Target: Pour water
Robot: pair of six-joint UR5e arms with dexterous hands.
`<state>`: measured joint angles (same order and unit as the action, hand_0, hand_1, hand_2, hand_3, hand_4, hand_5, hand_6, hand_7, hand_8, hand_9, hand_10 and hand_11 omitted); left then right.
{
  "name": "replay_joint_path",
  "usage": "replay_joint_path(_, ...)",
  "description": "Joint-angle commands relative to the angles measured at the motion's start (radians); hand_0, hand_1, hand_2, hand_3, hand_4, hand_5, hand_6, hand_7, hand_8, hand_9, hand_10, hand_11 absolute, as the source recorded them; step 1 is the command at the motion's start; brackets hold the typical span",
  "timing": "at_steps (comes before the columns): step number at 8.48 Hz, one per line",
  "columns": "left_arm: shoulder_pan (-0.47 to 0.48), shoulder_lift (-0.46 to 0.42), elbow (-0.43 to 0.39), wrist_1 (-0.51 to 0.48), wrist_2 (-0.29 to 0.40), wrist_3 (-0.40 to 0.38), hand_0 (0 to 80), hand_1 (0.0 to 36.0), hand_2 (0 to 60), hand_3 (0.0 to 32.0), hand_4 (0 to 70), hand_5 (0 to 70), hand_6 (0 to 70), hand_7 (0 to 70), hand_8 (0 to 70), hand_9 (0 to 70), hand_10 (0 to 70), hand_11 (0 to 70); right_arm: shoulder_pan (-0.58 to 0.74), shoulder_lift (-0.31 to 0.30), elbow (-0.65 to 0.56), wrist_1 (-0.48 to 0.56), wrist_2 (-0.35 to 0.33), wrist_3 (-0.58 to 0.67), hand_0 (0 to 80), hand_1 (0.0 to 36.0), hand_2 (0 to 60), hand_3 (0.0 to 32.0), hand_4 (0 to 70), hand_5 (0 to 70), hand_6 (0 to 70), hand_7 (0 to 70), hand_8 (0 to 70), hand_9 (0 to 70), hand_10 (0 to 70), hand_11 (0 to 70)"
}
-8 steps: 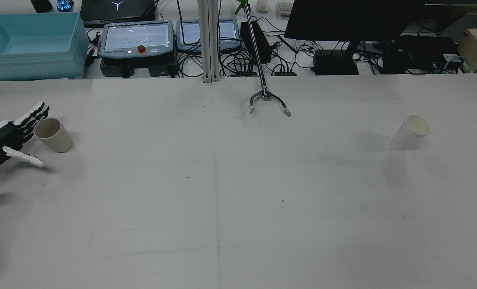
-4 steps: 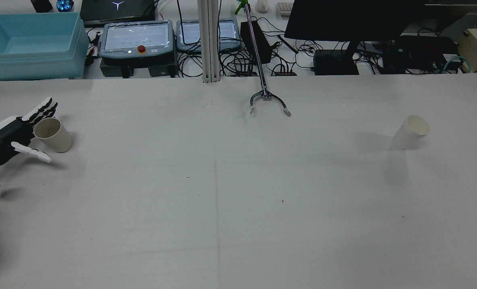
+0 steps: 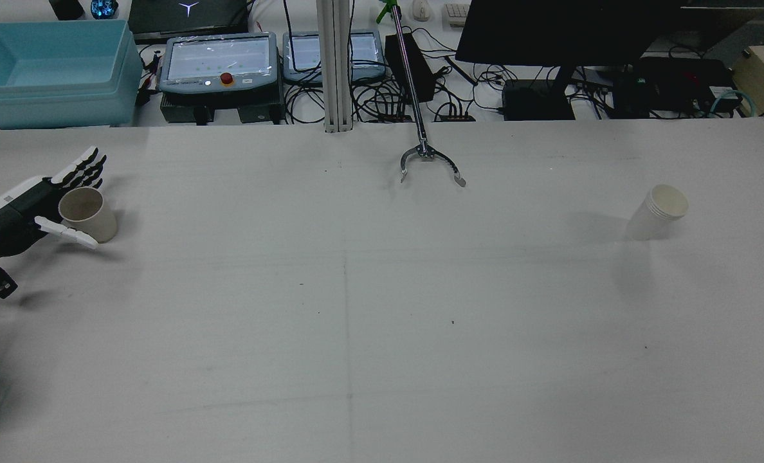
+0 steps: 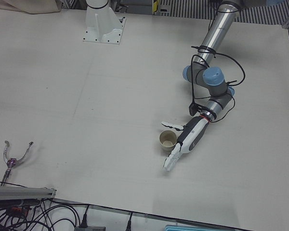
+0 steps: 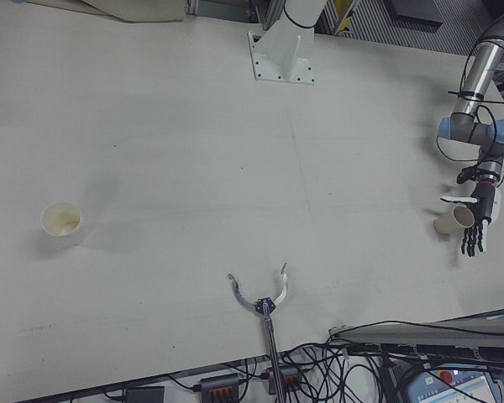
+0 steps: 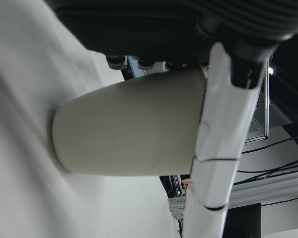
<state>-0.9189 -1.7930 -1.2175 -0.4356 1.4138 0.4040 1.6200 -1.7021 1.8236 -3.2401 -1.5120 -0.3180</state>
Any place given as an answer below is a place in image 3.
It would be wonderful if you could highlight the metal reacher grabber tool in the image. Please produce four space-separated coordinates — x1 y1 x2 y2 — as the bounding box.
377 0 467 188

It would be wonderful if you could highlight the aluminium profile post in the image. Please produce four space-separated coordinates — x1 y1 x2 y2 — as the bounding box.
316 0 354 134

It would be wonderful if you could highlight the grey teach pendant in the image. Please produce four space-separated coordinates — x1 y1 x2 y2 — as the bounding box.
283 30 386 84

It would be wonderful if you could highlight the white paper cup stack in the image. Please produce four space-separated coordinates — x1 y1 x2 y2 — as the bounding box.
626 185 689 241

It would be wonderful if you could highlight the light blue plastic bin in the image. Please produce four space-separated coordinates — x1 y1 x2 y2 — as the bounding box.
0 19 143 129

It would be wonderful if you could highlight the teach pendant with red button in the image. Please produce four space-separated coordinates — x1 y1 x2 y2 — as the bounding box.
159 32 278 95

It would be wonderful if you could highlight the black power adapter brick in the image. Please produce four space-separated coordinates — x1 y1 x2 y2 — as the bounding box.
385 32 435 104

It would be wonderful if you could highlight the black pendant base box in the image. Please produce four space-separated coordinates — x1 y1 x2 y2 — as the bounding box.
160 93 285 124

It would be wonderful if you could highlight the beige paper cup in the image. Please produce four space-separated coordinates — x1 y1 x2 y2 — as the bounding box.
59 187 118 244

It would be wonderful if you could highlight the small black box computer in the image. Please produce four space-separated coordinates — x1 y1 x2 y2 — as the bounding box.
502 80 576 122

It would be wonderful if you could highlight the black electronics box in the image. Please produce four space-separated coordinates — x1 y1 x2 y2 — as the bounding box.
614 57 736 118

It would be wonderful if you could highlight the black laptop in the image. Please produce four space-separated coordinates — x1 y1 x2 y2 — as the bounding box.
128 0 250 44

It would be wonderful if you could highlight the black Huawei monitor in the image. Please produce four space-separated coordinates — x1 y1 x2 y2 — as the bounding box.
455 0 764 121

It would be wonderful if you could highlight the teal tube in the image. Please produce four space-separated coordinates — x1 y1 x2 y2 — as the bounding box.
710 90 757 118

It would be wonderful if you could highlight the black cylinder object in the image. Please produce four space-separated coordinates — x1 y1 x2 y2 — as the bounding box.
49 0 86 20

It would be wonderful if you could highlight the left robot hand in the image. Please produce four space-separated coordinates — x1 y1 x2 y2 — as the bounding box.
0 147 107 259

